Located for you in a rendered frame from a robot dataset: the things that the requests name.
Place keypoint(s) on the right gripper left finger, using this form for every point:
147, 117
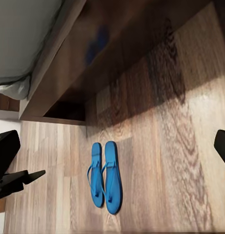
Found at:
9, 146

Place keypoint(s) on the bed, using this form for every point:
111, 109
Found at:
55, 55

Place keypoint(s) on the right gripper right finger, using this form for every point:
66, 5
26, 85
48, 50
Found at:
219, 143

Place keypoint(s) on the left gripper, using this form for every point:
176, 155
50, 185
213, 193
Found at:
11, 183

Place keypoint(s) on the sandal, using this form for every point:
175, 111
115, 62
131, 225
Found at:
96, 183
113, 188

